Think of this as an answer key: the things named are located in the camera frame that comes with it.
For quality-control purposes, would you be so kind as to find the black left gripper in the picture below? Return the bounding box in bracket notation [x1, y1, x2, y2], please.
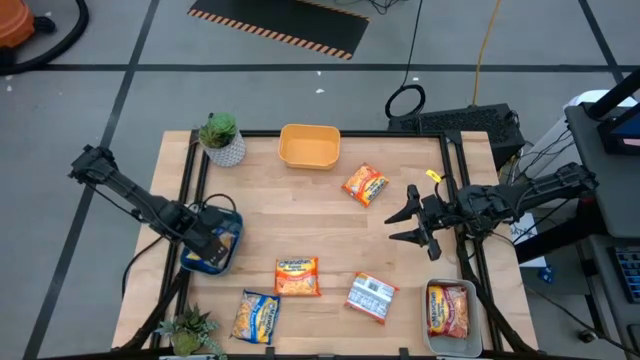
[185, 207, 236, 268]

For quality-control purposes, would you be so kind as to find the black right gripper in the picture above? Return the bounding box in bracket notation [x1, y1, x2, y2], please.
[383, 183, 454, 262]

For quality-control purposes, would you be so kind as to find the orange Maruchan ramen pack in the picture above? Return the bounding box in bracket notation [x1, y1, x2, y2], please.
[341, 162, 390, 209]
[273, 256, 322, 298]
[343, 271, 400, 326]

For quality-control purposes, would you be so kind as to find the red Maruchan ramen pack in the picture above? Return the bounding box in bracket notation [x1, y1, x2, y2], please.
[426, 283, 471, 340]

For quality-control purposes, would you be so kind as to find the teal plastic bin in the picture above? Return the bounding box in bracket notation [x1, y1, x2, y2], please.
[178, 206, 245, 277]

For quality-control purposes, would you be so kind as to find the small green succulent plant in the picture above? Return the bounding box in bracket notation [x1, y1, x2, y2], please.
[153, 303, 229, 360]

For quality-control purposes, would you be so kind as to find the succulent in white patterned pot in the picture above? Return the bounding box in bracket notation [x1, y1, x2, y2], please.
[198, 111, 247, 169]

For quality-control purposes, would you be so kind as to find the white paper sheet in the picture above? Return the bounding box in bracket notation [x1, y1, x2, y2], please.
[509, 214, 549, 269]

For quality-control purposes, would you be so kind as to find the grey plastic bin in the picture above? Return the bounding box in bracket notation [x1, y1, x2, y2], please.
[421, 278, 485, 359]

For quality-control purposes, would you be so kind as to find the yellow plastic bin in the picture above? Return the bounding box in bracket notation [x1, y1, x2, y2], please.
[277, 123, 342, 171]

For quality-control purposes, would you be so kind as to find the white plastic table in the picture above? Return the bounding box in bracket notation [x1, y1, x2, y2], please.
[522, 88, 639, 181]

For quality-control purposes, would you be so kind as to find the dark grey desk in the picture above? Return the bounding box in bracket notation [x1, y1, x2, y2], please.
[564, 102, 640, 360]

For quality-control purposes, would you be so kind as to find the black monitor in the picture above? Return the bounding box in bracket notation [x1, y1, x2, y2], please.
[597, 102, 640, 156]

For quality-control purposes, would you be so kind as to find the black keyboard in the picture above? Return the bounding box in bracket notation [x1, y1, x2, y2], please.
[607, 245, 640, 305]

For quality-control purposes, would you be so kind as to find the black diagonal bar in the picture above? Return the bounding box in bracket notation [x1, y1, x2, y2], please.
[587, 67, 640, 120]

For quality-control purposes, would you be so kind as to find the black hazard-striped floor mat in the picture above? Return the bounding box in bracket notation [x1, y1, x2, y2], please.
[187, 0, 371, 61]

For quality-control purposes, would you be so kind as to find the orange shop vacuum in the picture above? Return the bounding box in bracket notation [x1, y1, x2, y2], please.
[0, 0, 56, 50]

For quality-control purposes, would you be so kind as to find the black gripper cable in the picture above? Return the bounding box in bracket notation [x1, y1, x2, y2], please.
[192, 192, 238, 216]

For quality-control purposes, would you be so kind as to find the black power cable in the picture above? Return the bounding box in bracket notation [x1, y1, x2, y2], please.
[121, 232, 166, 299]

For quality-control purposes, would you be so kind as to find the black hanging cable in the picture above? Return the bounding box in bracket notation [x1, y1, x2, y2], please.
[383, 0, 427, 120]

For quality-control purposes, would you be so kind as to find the yellow hanging cable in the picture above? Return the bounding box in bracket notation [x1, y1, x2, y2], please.
[471, 0, 503, 107]

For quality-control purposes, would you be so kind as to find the black floor cable tangle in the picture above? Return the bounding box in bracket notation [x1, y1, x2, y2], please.
[332, 0, 401, 15]

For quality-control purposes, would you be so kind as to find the black vacuum hose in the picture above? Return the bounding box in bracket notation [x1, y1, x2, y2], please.
[0, 0, 90, 76]

